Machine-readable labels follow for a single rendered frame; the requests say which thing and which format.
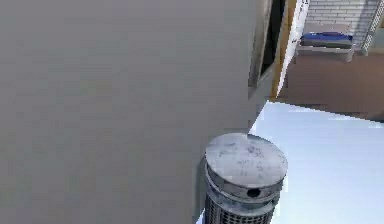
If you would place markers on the grey metal trash bin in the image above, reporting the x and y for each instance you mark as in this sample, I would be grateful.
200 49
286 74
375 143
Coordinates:
245 166

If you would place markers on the white lattice panel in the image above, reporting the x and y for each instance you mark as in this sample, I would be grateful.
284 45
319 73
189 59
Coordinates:
372 26

